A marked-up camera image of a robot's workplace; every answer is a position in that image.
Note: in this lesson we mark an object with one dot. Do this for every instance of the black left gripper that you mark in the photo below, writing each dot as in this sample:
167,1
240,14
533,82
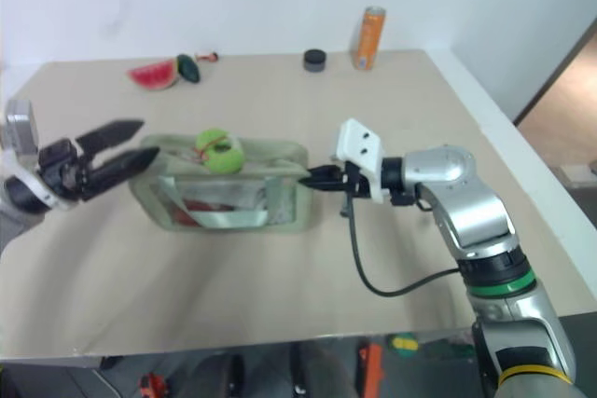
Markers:
63,169

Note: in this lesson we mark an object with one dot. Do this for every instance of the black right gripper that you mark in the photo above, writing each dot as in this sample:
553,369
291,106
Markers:
353,182

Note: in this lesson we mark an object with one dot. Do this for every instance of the green transparent zipper pouch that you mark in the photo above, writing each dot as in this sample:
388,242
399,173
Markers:
280,174

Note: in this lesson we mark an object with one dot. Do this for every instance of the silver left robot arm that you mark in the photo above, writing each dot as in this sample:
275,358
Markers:
18,197

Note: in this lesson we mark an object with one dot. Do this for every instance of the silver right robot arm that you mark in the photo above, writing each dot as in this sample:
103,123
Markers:
471,202

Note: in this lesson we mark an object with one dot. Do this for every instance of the red item in pouch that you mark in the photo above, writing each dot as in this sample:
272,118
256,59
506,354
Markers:
200,207

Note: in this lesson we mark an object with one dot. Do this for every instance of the watermelon slice toy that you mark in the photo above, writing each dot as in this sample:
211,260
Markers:
153,75

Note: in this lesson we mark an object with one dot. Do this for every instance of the dark green toy vegetable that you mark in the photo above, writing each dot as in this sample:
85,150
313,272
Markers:
189,69

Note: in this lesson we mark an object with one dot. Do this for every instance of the black round jar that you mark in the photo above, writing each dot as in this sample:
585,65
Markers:
314,61

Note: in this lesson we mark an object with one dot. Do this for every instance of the small red toy piece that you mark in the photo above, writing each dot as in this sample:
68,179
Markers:
208,57

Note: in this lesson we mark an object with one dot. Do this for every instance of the orange drink can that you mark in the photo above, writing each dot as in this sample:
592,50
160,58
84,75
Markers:
368,39

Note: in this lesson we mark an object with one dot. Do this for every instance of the green and yellow round object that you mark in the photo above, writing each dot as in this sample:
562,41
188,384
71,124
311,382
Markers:
405,343

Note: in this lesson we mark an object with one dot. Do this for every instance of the red and black object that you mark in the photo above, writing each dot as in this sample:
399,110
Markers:
153,386

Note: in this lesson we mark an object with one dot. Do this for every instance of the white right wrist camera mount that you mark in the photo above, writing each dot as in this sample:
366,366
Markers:
361,146

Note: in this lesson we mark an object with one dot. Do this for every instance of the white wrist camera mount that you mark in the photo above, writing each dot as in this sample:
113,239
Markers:
361,146
21,130

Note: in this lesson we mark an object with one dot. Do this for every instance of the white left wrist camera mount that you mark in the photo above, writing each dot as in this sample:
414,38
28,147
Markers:
21,130

